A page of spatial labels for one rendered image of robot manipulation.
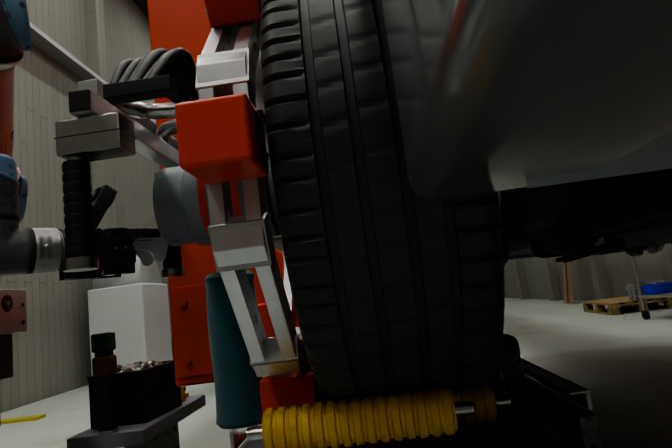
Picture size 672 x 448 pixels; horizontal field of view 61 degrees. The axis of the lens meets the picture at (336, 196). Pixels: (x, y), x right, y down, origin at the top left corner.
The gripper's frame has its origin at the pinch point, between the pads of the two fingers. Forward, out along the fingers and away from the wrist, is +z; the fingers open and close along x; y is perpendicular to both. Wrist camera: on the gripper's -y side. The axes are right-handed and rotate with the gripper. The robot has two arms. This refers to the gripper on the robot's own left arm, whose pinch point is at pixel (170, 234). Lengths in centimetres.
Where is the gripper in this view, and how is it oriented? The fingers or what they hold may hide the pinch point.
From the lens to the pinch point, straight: 114.8
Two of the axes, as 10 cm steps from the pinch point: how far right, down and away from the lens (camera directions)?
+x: 6.4, -2.1, -7.3
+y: 1.2, 9.8, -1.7
